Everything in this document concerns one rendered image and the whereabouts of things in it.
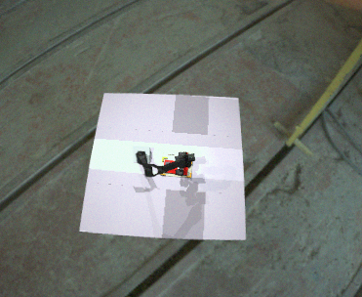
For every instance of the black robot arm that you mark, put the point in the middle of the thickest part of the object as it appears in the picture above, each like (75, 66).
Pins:
(181, 161)

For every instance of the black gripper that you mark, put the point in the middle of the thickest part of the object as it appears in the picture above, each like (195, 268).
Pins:
(180, 172)

